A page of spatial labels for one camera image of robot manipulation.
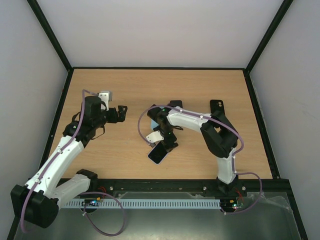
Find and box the lavender phone case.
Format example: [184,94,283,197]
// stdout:
[147,142,170,165]

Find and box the purple smartphone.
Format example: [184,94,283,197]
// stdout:
[169,100,183,108]

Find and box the black phone case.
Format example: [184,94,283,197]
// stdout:
[209,99,225,114]

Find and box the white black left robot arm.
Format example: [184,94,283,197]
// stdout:
[10,92,128,228]

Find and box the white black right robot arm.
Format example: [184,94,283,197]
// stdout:
[144,105,244,196]

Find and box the light blue card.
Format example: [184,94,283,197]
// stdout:
[150,120,159,131]

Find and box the left circuit board with leds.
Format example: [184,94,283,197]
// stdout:
[81,197,104,207]

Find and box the circuit board with leds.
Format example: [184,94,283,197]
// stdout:
[229,197,244,210]
[81,197,104,207]

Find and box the right circuit board with leds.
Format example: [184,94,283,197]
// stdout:
[229,197,244,210]

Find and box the grey metal front plate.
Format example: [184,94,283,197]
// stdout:
[15,192,301,240]

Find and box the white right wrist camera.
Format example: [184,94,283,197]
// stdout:
[146,130,165,148]

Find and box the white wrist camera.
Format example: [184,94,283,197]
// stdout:
[146,130,165,148]
[98,90,113,111]

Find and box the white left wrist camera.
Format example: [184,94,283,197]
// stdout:
[98,90,113,111]

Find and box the white slotted cable duct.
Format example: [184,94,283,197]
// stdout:
[61,198,221,210]

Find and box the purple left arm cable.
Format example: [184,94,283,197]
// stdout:
[20,89,126,237]

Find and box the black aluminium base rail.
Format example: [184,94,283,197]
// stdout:
[89,178,293,198]

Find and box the black enclosure frame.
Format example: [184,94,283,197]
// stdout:
[4,0,320,240]

